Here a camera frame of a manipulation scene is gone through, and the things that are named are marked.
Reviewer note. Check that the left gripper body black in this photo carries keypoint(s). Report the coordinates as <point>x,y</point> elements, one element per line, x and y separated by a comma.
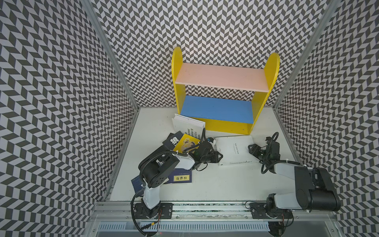
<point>211,158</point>

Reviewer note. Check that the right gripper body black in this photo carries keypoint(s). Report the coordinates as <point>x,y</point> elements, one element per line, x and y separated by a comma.
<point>260,154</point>

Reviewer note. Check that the yellow illustrated book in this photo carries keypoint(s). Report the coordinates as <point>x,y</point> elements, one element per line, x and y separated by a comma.
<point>186,142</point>

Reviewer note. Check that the white book black bold text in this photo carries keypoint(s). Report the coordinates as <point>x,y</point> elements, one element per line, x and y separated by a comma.
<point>189,126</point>

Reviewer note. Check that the white thin book small text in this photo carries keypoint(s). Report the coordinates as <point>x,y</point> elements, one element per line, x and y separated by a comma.
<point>235,150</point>

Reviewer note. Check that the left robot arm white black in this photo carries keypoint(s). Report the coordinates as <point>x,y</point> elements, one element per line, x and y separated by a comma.
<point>156,168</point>

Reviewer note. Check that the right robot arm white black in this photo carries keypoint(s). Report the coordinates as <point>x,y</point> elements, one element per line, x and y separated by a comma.
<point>314,189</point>

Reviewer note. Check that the navy book yellow label flat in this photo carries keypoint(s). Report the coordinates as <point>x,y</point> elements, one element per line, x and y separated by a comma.
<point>179,176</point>

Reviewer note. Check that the black book white character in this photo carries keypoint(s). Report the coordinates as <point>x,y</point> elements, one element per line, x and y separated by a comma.
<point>172,140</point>

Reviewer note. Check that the yellow pink blue bookshelf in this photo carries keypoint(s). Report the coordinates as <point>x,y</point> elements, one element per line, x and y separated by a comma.
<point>219,114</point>

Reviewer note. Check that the navy book yellow label tilted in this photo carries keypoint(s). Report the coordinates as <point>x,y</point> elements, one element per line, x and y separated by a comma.
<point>138,185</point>

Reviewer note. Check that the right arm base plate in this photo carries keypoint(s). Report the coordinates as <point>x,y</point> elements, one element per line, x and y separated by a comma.
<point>262,211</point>

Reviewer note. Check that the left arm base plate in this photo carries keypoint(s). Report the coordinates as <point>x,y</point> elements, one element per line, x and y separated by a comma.
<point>152,211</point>

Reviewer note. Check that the aluminium corner post right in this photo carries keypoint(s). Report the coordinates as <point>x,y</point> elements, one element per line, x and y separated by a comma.
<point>325,19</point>

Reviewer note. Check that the aluminium corner post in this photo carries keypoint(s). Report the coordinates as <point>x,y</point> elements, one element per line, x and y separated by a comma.
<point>325,19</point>
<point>91,14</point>

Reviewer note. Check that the aluminium front rail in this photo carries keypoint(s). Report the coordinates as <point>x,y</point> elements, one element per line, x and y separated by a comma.
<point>186,210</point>

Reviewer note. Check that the aluminium corner post left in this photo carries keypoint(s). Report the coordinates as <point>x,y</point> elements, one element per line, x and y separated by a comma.
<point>91,14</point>

